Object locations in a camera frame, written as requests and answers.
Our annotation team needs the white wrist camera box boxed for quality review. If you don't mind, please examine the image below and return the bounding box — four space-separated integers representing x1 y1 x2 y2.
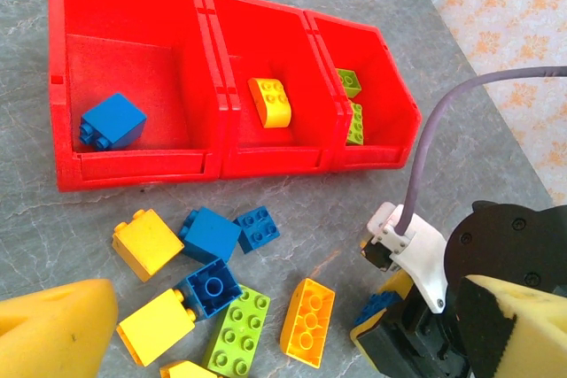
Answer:
361 201 448 313

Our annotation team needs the red plastic bin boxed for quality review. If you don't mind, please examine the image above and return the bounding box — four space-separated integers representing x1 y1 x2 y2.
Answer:
305 9 423 171
201 0 351 180
46 0 222 193

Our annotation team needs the yellow long lego brick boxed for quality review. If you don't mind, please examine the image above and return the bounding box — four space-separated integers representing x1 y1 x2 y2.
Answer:
279 278 337 369

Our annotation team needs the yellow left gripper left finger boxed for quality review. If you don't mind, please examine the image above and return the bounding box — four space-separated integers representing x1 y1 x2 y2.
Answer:
0 279 119 378

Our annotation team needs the purple cable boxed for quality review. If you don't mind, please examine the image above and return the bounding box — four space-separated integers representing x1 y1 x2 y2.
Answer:
398 66 567 235

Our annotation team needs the yellow tall lego brick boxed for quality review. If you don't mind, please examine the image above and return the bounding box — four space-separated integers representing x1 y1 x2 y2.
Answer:
115 288 197 368
111 208 185 282

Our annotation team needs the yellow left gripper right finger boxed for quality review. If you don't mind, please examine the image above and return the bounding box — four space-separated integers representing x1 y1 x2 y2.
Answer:
455 274 567 378

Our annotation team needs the yellow curved lego brick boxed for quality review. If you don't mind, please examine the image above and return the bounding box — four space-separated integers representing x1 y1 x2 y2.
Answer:
246 77 293 129

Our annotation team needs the green long lego brick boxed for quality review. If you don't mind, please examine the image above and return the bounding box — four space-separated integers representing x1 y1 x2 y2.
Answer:
202 284 271 378

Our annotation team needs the blue tall lego brick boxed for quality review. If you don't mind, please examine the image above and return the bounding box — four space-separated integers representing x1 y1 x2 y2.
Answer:
179 206 243 264
80 92 148 151
175 257 244 321

